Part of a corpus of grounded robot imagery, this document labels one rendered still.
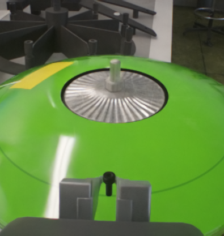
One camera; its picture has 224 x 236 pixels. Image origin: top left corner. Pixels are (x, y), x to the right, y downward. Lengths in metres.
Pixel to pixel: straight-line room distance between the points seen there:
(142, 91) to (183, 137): 0.07
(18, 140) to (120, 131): 0.09
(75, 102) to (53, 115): 0.03
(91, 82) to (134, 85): 0.04
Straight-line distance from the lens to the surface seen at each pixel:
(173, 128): 0.27
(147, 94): 0.31
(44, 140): 0.26
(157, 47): 0.88
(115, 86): 0.30
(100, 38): 0.68
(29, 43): 0.56
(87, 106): 0.29
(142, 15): 1.16
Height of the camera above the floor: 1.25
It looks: 35 degrees down
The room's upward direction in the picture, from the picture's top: 1 degrees clockwise
